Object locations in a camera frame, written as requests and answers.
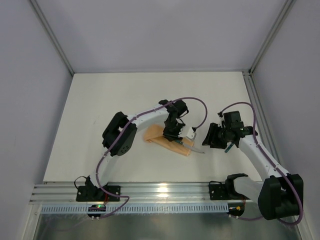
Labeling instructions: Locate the knife with green handle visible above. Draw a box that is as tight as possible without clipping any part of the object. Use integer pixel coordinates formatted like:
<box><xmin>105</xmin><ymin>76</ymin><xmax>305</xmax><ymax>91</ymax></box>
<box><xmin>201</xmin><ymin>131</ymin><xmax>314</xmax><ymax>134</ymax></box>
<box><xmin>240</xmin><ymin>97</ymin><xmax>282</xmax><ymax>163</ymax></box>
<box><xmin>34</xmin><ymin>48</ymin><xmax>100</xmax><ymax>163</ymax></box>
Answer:
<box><xmin>175</xmin><ymin>140</ymin><xmax>205</xmax><ymax>154</ymax></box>

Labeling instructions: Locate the orange cloth napkin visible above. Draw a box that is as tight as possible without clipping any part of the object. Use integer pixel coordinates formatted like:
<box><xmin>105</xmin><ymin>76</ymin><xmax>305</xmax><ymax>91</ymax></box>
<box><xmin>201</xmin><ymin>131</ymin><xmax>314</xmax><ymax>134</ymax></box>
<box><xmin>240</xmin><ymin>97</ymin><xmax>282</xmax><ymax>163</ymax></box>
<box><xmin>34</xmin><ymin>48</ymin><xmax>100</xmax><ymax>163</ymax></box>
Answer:
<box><xmin>143</xmin><ymin>124</ymin><xmax>191</xmax><ymax>156</ymax></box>

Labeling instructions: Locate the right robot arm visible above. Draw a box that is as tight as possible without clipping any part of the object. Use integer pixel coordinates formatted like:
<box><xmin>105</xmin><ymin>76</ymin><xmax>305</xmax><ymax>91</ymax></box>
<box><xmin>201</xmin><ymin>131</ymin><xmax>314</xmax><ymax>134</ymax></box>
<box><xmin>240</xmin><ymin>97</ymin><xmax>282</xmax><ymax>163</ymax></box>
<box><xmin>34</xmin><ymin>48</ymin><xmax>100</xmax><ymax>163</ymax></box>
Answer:
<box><xmin>202</xmin><ymin>111</ymin><xmax>304</xmax><ymax>220</ymax></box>

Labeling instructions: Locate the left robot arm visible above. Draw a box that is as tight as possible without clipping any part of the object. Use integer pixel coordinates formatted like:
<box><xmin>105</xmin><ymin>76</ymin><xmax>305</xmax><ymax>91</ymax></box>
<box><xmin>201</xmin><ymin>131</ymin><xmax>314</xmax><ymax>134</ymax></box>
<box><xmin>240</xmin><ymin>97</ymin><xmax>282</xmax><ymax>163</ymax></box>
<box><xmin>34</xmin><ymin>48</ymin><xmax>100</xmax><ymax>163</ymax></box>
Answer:
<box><xmin>76</xmin><ymin>100</ymin><xmax>189</xmax><ymax>202</ymax></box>

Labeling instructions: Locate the right small connector board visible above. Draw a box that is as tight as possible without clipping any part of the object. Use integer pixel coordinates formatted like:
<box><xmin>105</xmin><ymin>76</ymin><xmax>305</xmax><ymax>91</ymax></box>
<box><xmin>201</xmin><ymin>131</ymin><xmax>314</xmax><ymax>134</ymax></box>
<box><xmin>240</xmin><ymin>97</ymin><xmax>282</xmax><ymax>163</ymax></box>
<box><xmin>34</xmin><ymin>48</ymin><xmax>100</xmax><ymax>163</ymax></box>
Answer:
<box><xmin>227</xmin><ymin>203</ymin><xmax>245</xmax><ymax>218</ymax></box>

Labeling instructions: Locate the left small controller board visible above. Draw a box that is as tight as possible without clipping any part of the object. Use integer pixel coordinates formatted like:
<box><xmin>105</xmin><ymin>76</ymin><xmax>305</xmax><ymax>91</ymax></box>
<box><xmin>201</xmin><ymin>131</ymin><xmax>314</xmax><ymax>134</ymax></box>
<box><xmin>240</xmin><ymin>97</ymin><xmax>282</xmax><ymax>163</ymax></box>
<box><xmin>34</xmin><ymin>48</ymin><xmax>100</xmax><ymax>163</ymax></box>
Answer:
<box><xmin>87</xmin><ymin>204</ymin><xmax>106</xmax><ymax>219</ymax></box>

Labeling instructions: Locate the fork with green handle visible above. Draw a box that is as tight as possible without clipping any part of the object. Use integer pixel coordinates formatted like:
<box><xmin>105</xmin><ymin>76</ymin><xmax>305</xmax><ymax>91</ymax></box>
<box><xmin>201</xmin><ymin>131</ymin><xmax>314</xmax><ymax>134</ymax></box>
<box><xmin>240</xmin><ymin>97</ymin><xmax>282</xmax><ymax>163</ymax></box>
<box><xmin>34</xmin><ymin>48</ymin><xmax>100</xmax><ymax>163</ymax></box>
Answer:
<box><xmin>224</xmin><ymin>143</ymin><xmax>234</xmax><ymax>153</ymax></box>

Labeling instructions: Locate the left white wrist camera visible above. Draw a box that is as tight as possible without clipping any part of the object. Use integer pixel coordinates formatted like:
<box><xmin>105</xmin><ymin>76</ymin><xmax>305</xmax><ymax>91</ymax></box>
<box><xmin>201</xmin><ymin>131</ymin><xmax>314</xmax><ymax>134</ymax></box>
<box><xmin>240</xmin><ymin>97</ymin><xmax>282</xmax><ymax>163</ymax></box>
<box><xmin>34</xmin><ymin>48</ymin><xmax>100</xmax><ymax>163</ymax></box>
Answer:
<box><xmin>179</xmin><ymin>126</ymin><xmax>197</xmax><ymax>141</ymax></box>

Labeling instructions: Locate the right side aluminium rail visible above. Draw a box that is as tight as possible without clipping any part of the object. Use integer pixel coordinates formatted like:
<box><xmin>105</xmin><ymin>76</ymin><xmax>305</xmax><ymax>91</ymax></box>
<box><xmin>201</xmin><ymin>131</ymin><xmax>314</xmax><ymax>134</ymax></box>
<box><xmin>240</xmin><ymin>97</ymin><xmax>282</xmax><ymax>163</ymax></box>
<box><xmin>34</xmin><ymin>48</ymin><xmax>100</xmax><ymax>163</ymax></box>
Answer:
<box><xmin>239</xmin><ymin>71</ymin><xmax>288</xmax><ymax>181</ymax></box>

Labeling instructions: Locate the aluminium rail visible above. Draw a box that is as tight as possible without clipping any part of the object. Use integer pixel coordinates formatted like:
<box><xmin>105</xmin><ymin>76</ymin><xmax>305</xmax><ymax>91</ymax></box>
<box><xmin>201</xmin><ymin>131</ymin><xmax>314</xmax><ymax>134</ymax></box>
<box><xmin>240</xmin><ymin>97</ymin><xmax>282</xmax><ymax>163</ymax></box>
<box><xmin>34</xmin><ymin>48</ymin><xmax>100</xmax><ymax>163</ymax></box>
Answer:
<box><xmin>239</xmin><ymin>71</ymin><xmax>288</xmax><ymax>181</ymax></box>
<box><xmin>29</xmin><ymin>182</ymin><xmax>244</xmax><ymax>204</ymax></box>

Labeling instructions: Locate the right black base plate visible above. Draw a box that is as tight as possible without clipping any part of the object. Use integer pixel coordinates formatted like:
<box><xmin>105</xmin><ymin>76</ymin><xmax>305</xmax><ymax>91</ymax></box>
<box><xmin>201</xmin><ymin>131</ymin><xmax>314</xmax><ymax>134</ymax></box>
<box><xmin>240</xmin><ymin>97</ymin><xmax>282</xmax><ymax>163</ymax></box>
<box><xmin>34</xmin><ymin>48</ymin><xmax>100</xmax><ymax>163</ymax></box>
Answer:
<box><xmin>208</xmin><ymin>181</ymin><xmax>242</xmax><ymax>201</ymax></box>

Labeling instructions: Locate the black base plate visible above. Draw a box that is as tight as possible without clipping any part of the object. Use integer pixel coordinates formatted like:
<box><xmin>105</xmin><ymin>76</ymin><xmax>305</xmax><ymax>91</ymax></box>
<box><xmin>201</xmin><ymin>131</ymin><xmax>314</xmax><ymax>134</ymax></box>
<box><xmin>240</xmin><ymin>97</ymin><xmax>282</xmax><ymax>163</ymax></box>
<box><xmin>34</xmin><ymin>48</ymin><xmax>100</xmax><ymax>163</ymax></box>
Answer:
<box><xmin>208</xmin><ymin>181</ymin><xmax>242</xmax><ymax>201</ymax></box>
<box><xmin>75</xmin><ymin>185</ymin><xmax>121</xmax><ymax>202</ymax></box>

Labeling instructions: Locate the aluminium front rail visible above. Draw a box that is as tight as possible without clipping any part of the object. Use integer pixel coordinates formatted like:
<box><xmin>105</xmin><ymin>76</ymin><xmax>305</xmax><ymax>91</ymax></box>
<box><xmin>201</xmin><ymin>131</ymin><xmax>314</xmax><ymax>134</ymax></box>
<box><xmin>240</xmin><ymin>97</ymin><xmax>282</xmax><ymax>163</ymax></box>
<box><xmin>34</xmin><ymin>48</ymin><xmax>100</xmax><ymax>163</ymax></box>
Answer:
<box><xmin>29</xmin><ymin>182</ymin><xmax>244</xmax><ymax>204</ymax></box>

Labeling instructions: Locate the slotted grey cable duct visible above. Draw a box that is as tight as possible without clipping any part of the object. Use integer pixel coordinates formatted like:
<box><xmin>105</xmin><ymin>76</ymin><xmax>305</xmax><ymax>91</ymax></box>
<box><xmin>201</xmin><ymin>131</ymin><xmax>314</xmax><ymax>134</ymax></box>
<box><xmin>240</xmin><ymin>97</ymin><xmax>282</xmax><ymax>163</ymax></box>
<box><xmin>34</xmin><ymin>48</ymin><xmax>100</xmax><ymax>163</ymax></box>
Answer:
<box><xmin>40</xmin><ymin>202</ymin><xmax>228</xmax><ymax>214</ymax></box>

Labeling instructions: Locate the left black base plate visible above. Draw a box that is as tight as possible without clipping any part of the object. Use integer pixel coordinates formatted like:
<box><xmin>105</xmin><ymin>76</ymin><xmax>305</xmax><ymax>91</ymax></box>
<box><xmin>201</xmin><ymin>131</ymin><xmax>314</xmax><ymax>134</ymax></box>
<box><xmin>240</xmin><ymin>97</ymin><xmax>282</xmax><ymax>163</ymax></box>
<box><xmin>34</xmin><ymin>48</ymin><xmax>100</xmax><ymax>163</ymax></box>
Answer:
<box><xmin>75</xmin><ymin>185</ymin><xmax>121</xmax><ymax>202</ymax></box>

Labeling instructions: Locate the right aluminium frame post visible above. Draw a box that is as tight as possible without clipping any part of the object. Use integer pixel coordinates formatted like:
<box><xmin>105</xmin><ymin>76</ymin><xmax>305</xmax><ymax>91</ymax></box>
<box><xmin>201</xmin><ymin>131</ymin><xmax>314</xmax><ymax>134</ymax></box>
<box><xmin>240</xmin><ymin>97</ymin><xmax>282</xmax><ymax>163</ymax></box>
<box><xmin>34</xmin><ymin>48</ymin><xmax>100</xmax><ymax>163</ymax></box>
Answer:
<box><xmin>248</xmin><ymin>0</ymin><xmax>296</xmax><ymax>75</ymax></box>

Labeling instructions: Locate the aluminium frame post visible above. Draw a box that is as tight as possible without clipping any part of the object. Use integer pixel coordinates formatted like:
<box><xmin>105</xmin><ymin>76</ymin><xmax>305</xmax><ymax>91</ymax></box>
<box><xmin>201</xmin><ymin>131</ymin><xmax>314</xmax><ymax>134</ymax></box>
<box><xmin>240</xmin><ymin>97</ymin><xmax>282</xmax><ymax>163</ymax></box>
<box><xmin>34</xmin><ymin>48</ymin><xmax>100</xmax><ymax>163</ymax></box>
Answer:
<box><xmin>27</xmin><ymin>0</ymin><xmax>75</xmax><ymax>77</ymax></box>
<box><xmin>248</xmin><ymin>0</ymin><xmax>296</xmax><ymax>75</ymax></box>

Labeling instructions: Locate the left aluminium frame post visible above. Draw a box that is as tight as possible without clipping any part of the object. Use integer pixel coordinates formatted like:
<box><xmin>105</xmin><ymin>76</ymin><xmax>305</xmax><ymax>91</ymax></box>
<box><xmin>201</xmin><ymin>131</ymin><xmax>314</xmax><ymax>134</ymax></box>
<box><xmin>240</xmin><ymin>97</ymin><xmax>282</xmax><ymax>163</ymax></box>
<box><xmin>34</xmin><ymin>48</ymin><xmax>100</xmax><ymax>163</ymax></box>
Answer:
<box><xmin>27</xmin><ymin>0</ymin><xmax>75</xmax><ymax>77</ymax></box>

